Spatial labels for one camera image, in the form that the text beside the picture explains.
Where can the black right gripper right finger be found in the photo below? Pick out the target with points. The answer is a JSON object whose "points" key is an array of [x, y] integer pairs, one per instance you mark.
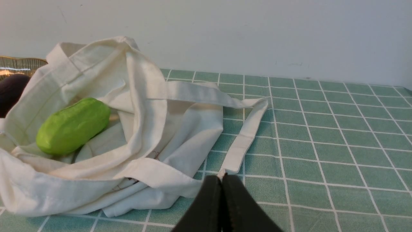
{"points": [[240, 212]]}

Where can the green cucumber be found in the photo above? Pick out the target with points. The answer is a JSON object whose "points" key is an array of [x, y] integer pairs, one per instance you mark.
{"points": [[67, 130]]}

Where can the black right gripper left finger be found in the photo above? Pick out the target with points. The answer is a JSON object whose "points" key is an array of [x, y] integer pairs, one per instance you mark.
{"points": [[203, 214]]}

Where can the cream canvas tote bag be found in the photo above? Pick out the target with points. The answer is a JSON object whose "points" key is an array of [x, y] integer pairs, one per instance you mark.
{"points": [[161, 134]]}

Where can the dark purple eggplant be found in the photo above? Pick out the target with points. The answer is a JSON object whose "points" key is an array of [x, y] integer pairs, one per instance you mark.
{"points": [[11, 89]]}

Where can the green checkered tablecloth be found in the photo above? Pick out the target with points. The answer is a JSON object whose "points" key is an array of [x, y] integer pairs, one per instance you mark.
{"points": [[328, 156]]}

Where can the gold-rimmed glass plate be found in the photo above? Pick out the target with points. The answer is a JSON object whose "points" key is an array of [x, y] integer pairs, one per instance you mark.
{"points": [[27, 66]]}

